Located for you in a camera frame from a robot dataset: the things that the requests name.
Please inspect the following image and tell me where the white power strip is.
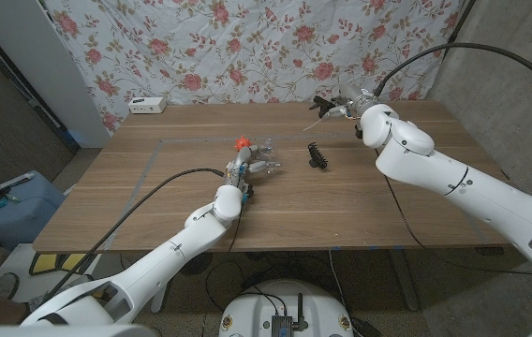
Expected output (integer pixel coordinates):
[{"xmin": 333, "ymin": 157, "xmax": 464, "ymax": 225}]
[{"xmin": 127, "ymin": 96, "xmax": 168, "ymax": 115}]

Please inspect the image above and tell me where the orange spiky stress ball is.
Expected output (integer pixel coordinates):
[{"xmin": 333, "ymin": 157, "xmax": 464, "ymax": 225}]
[{"xmin": 233, "ymin": 135, "xmax": 254, "ymax": 153}]

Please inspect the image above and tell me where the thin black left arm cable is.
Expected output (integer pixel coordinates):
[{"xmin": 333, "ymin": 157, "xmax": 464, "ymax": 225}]
[{"xmin": 199, "ymin": 196, "xmax": 251, "ymax": 337}]

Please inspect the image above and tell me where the black hair clip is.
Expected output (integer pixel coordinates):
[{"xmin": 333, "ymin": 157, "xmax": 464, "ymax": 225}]
[{"xmin": 307, "ymin": 141, "xmax": 329, "ymax": 170}]

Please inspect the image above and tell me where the black pole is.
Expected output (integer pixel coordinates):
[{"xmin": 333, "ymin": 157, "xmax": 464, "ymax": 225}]
[{"xmin": 443, "ymin": 0, "xmax": 476, "ymax": 60}]

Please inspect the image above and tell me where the blue case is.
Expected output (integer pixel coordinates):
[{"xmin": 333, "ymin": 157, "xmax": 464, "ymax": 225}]
[{"xmin": 0, "ymin": 169, "xmax": 67, "ymax": 252}]

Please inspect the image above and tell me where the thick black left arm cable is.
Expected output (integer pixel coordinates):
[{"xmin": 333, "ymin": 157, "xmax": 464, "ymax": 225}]
[{"xmin": 42, "ymin": 167, "xmax": 227, "ymax": 301}]

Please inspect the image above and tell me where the floral backdrop cloth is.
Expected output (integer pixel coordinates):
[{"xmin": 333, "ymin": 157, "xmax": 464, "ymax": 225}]
[{"xmin": 43, "ymin": 0, "xmax": 466, "ymax": 135}]

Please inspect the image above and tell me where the grey table leg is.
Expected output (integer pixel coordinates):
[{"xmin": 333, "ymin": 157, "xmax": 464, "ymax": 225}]
[{"xmin": 387, "ymin": 248, "xmax": 421, "ymax": 313}]

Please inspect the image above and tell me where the yellow and black item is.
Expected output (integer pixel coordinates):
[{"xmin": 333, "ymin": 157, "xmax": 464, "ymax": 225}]
[{"xmin": 28, "ymin": 252, "xmax": 90, "ymax": 277}]

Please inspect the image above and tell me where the clear plastic bottle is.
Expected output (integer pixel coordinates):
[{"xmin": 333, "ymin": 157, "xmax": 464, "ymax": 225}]
[{"xmin": 257, "ymin": 137, "xmax": 280, "ymax": 176}]

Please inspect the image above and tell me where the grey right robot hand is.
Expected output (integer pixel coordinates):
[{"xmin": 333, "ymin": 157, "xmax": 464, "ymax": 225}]
[{"xmin": 325, "ymin": 84, "xmax": 382, "ymax": 122}]

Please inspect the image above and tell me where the black trigger spray top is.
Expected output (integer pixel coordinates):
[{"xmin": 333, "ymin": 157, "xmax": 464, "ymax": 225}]
[{"xmin": 302, "ymin": 95, "xmax": 338, "ymax": 132}]

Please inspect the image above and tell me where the black floor fan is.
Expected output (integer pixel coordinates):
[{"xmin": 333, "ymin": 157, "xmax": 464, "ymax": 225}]
[{"xmin": 181, "ymin": 252, "xmax": 214, "ymax": 276}]

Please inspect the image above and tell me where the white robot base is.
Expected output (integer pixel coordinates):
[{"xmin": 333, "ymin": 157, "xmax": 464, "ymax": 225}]
[{"xmin": 217, "ymin": 279, "xmax": 355, "ymax": 337}]

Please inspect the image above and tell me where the white table leg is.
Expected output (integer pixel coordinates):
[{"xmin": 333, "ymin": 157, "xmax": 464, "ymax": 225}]
[{"xmin": 150, "ymin": 280, "xmax": 170, "ymax": 315}]

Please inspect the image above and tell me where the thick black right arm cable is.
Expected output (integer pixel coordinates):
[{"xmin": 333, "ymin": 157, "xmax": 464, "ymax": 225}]
[{"xmin": 372, "ymin": 42, "xmax": 532, "ymax": 99}]

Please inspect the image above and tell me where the black antenna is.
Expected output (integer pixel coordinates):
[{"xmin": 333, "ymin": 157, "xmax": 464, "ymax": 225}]
[{"xmin": 293, "ymin": 293, "xmax": 308, "ymax": 332}]

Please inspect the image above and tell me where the white panel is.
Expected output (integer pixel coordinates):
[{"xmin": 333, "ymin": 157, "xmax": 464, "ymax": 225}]
[{"xmin": 0, "ymin": 0, "xmax": 111, "ymax": 149}]

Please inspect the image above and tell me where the white and black tool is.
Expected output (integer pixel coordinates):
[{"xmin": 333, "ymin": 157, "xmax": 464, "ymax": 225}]
[{"xmin": 0, "ymin": 171, "xmax": 36, "ymax": 203}]

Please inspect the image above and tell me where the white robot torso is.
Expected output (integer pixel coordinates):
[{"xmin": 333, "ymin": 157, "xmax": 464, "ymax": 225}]
[{"xmin": 0, "ymin": 322, "xmax": 159, "ymax": 337}]

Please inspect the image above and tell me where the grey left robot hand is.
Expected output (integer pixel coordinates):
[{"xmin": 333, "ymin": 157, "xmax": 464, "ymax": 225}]
[{"xmin": 223, "ymin": 143, "xmax": 283, "ymax": 188}]

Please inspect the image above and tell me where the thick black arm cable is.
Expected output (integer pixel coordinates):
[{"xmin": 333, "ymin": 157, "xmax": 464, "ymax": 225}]
[
  {"xmin": 372, "ymin": 42, "xmax": 532, "ymax": 99},
  {"xmin": 42, "ymin": 167, "xmax": 227, "ymax": 301}
]

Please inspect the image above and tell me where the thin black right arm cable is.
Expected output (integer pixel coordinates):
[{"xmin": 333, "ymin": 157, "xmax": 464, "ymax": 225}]
[{"xmin": 374, "ymin": 148, "xmax": 532, "ymax": 281}]

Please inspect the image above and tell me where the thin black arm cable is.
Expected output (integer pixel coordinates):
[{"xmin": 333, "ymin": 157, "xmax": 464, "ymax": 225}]
[
  {"xmin": 199, "ymin": 196, "xmax": 251, "ymax": 337},
  {"xmin": 374, "ymin": 148, "xmax": 532, "ymax": 281}
]

